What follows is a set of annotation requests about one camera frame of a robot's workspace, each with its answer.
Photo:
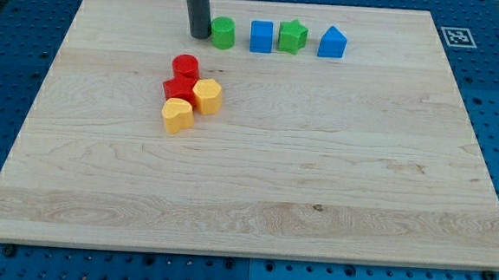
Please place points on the red star block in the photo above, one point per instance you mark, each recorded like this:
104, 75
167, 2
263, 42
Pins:
180, 87

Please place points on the green star block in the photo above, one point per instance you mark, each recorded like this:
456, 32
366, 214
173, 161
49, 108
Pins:
292, 36

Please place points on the light wooden board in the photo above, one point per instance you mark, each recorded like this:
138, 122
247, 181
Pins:
366, 159

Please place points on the yellow hexagon block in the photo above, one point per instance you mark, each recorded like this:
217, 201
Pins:
208, 95

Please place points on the yellow heart block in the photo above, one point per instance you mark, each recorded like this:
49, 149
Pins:
177, 114

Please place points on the red cylinder block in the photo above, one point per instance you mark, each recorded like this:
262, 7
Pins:
185, 66

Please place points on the blue cube block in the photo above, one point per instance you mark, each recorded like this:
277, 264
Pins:
261, 37

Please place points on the green cylinder block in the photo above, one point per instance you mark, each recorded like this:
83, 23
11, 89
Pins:
223, 32

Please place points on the blue pentagon house block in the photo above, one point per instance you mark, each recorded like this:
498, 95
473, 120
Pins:
332, 44

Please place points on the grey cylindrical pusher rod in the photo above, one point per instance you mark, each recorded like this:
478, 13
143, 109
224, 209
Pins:
199, 12

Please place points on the white fiducial marker tag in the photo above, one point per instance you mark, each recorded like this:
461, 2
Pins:
458, 37

